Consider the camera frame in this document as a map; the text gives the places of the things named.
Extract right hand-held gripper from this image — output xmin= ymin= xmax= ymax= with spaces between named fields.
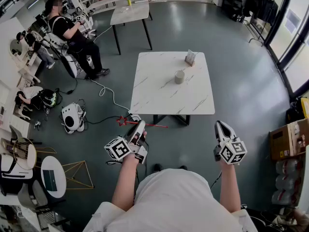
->
xmin=213 ymin=120 xmax=248 ymax=165

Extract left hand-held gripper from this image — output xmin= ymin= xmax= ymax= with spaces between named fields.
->
xmin=104 ymin=119 xmax=148 ymax=165

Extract red star wand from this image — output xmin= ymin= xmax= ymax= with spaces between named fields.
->
xmin=116 ymin=116 xmax=169 ymax=129

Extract grey cup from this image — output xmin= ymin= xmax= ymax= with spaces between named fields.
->
xmin=174 ymin=70 xmax=185 ymax=85

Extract person's right forearm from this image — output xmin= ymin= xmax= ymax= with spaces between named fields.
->
xmin=218 ymin=162 xmax=242 ymax=214

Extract person's left forearm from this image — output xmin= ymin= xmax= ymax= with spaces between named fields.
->
xmin=111 ymin=153 xmax=140 ymax=212

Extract person's left hand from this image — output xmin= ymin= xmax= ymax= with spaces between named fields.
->
xmin=135 ymin=130 xmax=148 ymax=146

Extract white marble square table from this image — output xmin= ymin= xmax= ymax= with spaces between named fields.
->
xmin=130 ymin=51 xmax=215 ymax=127

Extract brown cardboard box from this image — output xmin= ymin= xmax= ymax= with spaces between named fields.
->
xmin=269 ymin=118 xmax=309 ymax=161

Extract white rounded backpack device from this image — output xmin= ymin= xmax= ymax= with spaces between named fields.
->
xmin=60 ymin=102 xmax=86 ymax=135

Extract black bag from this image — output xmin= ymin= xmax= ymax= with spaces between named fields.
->
xmin=286 ymin=100 xmax=305 ymax=124

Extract person's white shirt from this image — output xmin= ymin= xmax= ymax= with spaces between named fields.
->
xmin=83 ymin=168 xmax=259 ymax=232

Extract pack of water bottles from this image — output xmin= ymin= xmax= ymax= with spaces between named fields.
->
xmin=271 ymin=157 xmax=307 ymax=206

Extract wooden card holder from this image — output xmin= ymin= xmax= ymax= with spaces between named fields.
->
xmin=184 ymin=49 xmax=196 ymax=67

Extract yellow box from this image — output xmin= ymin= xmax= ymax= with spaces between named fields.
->
xmin=300 ymin=97 xmax=309 ymax=119

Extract round white side table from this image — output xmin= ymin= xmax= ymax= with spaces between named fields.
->
xmin=40 ymin=155 xmax=67 ymax=199

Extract teal box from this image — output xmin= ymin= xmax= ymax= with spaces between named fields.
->
xmin=42 ymin=169 xmax=58 ymax=192

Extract grey marble table black legs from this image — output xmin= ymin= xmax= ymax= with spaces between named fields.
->
xmin=110 ymin=1 xmax=153 ymax=56

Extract white black backpack rig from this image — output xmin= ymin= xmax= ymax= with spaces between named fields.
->
xmin=0 ymin=153 xmax=33 ymax=195

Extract clothes rack with dark clothes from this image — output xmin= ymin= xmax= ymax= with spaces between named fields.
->
xmin=241 ymin=0 xmax=280 ymax=47

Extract white floor cable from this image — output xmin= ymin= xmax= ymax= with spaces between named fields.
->
xmin=90 ymin=78 xmax=132 ymax=113

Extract gold wire frame stand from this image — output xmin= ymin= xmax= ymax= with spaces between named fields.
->
xmin=62 ymin=160 xmax=95 ymax=190

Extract gold wire round chair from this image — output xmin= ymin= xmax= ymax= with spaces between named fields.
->
xmin=13 ymin=137 xmax=37 ymax=171

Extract round wall mirror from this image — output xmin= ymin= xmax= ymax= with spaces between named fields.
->
xmin=9 ymin=39 xmax=24 ymax=58

